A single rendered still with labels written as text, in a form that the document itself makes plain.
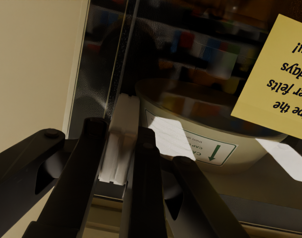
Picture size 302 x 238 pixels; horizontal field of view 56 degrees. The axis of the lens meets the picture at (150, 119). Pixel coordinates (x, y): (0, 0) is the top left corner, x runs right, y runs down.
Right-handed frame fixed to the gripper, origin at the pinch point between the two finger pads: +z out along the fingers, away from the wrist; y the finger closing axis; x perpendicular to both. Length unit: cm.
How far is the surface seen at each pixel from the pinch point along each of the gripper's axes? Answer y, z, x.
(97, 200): -0.7, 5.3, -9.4
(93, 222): -0.6, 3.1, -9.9
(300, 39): 10.5, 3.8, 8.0
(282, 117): 11.6, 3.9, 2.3
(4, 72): -28, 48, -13
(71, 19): -15, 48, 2
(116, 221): 1.4, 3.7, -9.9
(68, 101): -4.5, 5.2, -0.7
